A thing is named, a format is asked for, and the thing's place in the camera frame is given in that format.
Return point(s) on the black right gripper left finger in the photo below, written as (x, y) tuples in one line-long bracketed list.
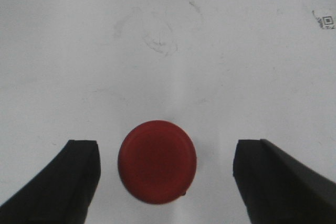
[(62, 191)]

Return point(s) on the red mushroom push button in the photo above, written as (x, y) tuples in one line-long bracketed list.
[(157, 162)]

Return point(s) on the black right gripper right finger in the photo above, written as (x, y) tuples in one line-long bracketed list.
[(277, 188)]

